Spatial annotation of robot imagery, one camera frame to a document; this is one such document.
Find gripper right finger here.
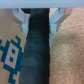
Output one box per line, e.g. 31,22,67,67
48,7,73,48

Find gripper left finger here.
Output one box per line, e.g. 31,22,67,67
11,7,33,38

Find wooden drawer box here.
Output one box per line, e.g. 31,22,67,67
0,8,32,84

